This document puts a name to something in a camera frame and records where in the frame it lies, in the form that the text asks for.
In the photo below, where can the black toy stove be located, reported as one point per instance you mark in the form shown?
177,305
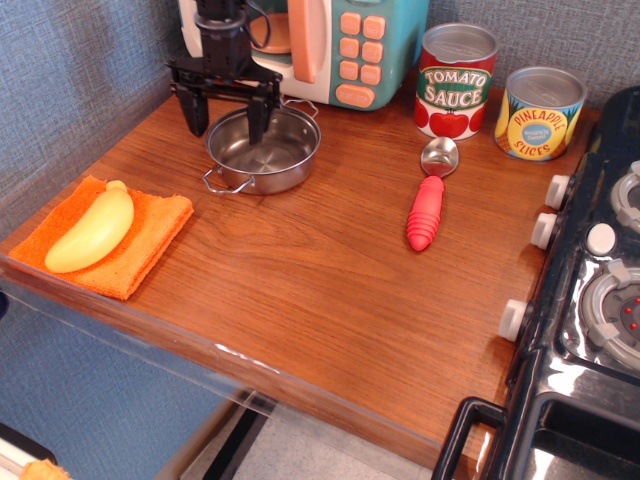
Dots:
572,409

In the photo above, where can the white stove knob top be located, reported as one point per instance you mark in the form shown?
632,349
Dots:
556,191

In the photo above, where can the yellow toy banana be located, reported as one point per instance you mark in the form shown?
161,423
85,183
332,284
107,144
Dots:
96,234

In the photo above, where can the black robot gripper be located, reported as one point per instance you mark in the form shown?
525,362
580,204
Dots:
227,70

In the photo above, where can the orange microwave turntable plate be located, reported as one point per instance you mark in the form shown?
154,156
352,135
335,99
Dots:
271,34

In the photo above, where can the orange object bottom left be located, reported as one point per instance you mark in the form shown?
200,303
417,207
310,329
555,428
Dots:
43,470

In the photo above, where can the white stove knob bottom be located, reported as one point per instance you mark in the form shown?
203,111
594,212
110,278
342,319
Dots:
512,319

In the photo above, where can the white stove knob middle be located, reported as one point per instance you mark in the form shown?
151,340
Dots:
543,230

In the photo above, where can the tomato sauce can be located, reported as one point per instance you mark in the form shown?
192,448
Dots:
454,78

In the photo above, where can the red handled metal scoop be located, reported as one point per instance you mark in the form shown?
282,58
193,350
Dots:
439,158

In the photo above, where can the toy microwave teal and white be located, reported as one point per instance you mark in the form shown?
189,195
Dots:
351,54

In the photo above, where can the white stove knob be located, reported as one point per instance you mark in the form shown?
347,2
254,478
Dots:
556,191
543,230
512,319

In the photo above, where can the orange towel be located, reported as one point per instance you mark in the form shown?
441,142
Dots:
157,221

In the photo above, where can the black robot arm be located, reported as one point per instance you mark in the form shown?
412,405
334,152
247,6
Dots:
220,9

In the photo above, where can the stainless steel pot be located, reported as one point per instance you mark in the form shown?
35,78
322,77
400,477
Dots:
282,160

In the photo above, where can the pineapple slices can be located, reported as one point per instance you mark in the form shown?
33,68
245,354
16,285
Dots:
539,112

